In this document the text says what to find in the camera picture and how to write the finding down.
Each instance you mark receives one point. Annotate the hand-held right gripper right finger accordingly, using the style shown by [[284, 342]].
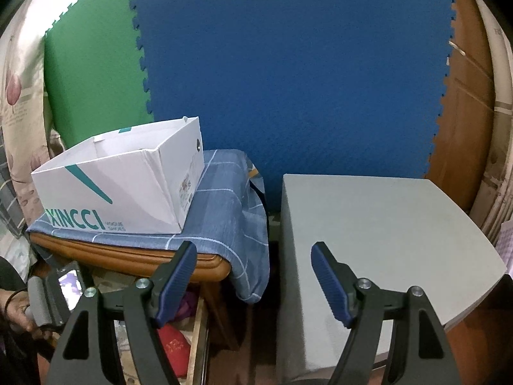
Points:
[[330, 284]]

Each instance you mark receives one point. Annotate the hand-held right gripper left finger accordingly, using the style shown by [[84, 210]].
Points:
[[172, 284]]

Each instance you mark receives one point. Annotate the red underwear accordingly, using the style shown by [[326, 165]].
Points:
[[172, 345]]

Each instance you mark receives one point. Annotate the person's left hand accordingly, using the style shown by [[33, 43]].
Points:
[[20, 313]]

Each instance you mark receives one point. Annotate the wooden nightstand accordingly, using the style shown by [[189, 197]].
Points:
[[132, 258]]

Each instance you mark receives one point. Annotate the grey table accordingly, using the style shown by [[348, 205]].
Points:
[[380, 224]]

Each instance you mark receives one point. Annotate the blue checked cloth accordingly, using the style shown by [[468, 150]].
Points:
[[224, 216]]

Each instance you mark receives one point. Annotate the grey plaid cloth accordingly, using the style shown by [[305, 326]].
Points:
[[12, 208]]

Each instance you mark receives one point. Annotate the white shoe box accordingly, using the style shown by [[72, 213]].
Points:
[[120, 192]]

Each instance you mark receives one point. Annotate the blue foam mat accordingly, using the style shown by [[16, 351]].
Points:
[[300, 88]]

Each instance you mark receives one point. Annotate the wooden door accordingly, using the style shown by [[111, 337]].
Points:
[[461, 128]]

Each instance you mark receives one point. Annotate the green foam mat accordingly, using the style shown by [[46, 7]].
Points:
[[92, 68]]

